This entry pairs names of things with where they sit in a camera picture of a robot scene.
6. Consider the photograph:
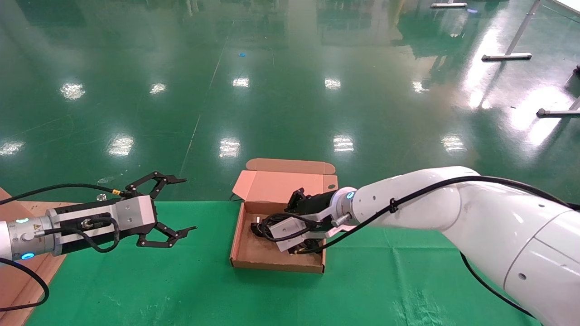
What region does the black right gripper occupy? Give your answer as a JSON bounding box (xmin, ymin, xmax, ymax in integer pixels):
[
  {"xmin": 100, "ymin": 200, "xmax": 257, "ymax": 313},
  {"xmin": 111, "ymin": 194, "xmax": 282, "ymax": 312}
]
[{"xmin": 286, "ymin": 187, "xmax": 342, "ymax": 255}]

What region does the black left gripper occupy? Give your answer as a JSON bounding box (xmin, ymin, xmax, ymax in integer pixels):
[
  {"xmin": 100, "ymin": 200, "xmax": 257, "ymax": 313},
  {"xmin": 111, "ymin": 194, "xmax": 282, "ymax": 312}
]
[{"xmin": 57, "ymin": 171, "xmax": 198, "ymax": 257}]

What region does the black USB cable bundle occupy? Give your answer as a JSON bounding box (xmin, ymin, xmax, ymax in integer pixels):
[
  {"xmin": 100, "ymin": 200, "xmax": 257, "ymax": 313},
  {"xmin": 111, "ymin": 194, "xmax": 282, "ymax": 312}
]
[{"xmin": 251, "ymin": 216, "xmax": 275, "ymax": 241}]

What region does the brown cardboard box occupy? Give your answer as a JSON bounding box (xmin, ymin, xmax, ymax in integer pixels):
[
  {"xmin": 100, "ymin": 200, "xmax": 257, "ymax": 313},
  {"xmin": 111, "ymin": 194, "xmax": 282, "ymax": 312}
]
[{"xmin": 230, "ymin": 158, "xmax": 339, "ymax": 274}]

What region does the clear plastic floor scrap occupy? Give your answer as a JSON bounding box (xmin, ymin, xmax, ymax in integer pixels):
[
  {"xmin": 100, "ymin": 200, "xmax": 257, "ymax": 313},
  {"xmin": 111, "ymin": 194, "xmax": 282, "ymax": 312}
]
[{"xmin": 97, "ymin": 171, "xmax": 128, "ymax": 185}]

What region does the green table cloth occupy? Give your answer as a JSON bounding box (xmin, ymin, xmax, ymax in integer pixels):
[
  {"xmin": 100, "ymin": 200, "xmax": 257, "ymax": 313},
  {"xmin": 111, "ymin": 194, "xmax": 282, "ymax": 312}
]
[{"xmin": 25, "ymin": 201, "xmax": 544, "ymax": 326}]

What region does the white table top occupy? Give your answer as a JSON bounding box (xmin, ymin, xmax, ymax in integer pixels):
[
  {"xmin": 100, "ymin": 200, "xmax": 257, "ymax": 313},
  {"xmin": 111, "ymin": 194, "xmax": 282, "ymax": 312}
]
[{"xmin": 554, "ymin": 0, "xmax": 580, "ymax": 18}]

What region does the black looped right camera cable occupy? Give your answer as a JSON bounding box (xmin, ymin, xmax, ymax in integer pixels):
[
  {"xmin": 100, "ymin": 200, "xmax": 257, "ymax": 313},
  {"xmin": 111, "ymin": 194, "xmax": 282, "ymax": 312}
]
[{"xmin": 261, "ymin": 212, "xmax": 320, "ymax": 243}]

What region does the black looped camera cable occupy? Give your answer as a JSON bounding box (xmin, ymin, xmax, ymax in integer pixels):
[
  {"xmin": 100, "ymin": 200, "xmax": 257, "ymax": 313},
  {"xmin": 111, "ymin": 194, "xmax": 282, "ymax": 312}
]
[
  {"xmin": 261, "ymin": 212, "xmax": 320, "ymax": 243},
  {"xmin": 34, "ymin": 216, "xmax": 121, "ymax": 254}
]

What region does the black looped left camera cable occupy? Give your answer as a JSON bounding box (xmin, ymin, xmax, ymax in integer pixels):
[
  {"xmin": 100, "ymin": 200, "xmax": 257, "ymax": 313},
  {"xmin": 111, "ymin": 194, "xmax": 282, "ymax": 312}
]
[{"xmin": 34, "ymin": 216, "xmax": 121, "ymax": 254}]

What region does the black cable with yellow tag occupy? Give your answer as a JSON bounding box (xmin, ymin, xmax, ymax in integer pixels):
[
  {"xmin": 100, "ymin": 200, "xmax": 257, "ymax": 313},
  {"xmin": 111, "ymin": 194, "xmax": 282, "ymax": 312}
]
[{"xmin": 0, "ymin": 182, "xmax": 132, "ymax": 205}]

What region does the black clipped right arm cable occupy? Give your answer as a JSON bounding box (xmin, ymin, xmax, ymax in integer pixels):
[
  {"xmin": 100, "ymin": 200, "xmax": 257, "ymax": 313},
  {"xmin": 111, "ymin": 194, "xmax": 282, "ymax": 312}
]
[{"xmin": 297, "ymin": 175, "xmax": 580, "ymax": 254}]

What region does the black hanging left arm cable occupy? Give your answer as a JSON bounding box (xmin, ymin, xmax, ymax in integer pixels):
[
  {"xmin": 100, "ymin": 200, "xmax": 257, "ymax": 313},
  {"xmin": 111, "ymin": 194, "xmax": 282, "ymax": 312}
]
[{"xmin": 0, "ymin": 257, "xmax": 50, "ymax": 313}]

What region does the black hanging arm cable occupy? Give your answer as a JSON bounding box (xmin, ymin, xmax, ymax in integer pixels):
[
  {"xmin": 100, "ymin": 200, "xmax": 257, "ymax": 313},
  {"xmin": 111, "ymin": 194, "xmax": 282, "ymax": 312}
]
[
  {"xmin": 0, "ymin": 257, "xmax": 50, "ymax": 313},
  {"xmin": 459, "ymin": 252, "xmax": 536, "ymax": 318}
]

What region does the black hanging right arm cable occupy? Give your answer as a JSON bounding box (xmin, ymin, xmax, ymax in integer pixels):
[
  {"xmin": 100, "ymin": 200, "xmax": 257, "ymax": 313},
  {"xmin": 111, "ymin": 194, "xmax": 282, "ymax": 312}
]
[{"xmin": 459, "ymin": 252, "xmax": 536, "ymax": 318}]

